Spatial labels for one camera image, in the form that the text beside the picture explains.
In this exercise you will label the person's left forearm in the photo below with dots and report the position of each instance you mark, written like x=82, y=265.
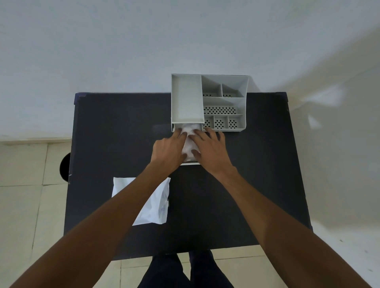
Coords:
x=104, y=225

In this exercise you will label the person's leg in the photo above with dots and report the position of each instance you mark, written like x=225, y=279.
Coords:
x=164, y=273
x=206, y=271

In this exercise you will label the person's left leg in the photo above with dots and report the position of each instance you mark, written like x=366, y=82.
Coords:
x=164, y=273

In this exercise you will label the person's right hand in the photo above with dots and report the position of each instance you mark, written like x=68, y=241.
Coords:
x=212, y=154

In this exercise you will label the white plastic packet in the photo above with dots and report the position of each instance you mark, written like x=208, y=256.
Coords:
x=188, y=148
x=154, y=204

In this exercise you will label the person's right middle finger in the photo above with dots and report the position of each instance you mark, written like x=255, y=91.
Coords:
x=202, y=136

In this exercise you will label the person's right forearm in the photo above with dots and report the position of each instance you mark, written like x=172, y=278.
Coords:
x=279, y=231

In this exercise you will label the person's right thumb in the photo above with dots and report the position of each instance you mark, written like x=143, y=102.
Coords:
x=196, y=154

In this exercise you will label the person's left hand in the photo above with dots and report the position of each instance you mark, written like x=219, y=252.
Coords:
x=166, y=152

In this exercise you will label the white organizer drawer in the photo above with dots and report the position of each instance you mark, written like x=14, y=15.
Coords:
x=190, y=163

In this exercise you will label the black round object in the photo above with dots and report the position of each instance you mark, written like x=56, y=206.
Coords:
x=65, y=167

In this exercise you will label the person's right leg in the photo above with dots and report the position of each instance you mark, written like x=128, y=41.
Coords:
x=206, y=271

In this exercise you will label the person's right little finger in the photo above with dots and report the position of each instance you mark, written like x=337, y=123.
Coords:
x=222, y=138

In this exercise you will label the white plastic desk organizer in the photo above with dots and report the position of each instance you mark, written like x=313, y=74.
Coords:
x=187, y=101

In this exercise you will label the person's left fingers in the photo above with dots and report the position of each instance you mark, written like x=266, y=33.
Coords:
x=179, y=136

